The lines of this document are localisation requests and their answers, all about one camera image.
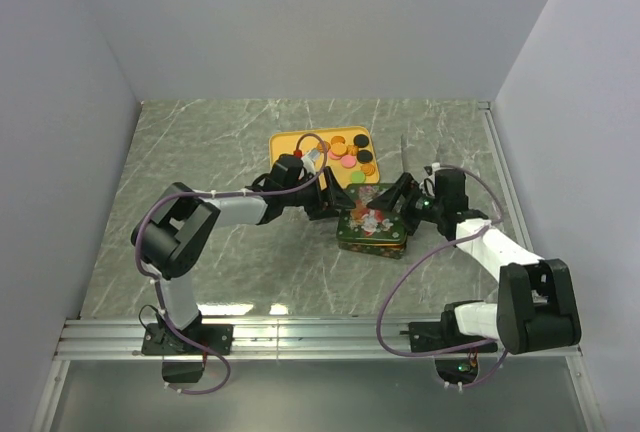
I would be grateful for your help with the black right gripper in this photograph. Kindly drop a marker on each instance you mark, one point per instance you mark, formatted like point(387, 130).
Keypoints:
point(387, 199)

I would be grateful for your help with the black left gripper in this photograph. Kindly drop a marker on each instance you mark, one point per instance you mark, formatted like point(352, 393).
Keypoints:
point(328, 200)

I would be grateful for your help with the gold tin lid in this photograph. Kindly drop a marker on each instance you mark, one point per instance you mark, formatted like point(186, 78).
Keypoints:
point(370, 227)

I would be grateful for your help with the green christmas cookie tin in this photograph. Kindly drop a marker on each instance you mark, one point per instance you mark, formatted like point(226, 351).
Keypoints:
point(372, 247)

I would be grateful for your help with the metal tongs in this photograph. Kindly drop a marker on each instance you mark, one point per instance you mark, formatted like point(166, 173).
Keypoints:
point(409, 162)

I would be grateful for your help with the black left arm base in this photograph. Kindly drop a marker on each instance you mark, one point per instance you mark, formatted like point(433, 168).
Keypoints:
point(160, 340)

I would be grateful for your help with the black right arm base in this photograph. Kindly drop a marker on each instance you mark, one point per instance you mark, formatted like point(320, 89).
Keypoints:
point(428, 336)

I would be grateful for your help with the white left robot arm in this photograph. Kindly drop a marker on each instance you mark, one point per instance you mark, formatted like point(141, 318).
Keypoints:
point(171, 236)

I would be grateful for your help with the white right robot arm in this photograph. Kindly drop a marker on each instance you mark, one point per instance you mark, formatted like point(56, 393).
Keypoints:
point(536, 308)

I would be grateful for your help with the green sandwich cookie right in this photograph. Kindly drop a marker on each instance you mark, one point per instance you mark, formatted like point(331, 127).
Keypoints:
point(358, 177)

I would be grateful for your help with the swirl butter cookie right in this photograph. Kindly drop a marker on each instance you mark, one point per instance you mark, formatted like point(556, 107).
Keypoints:
point(368, 169)

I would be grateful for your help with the yellow plastic tray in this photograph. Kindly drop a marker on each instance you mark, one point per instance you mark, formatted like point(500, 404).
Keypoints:
point(287, 143)

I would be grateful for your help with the round biscuit cookie top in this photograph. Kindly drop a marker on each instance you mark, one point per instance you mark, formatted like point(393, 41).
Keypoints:
point(338, 149)

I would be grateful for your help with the black sandwich cookie lower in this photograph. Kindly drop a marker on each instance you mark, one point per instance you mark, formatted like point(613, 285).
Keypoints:
point(364, 156)

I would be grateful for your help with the black sandwich cookie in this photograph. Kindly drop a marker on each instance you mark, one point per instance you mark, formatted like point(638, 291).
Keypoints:
point(361, 140)
point(364, 156)

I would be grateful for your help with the black sandwich cookie upper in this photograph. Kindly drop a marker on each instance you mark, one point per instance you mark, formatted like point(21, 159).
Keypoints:
point(361, 140)

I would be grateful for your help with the aluminium mounting rail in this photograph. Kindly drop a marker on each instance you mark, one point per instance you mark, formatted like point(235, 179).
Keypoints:
point(254, 338)

